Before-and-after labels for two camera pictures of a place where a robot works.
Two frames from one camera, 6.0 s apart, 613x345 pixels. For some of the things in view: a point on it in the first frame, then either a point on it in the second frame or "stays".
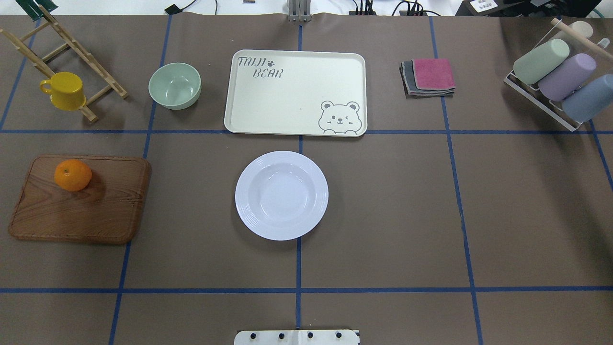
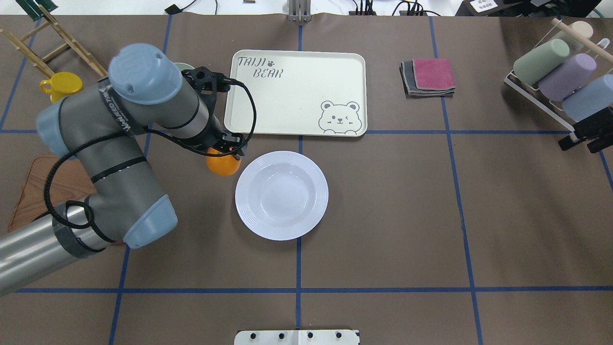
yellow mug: [67, 91] stays
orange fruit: [72, 175] to [223, 166]
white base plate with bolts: [297, 337] stays
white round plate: [281, 195] stays
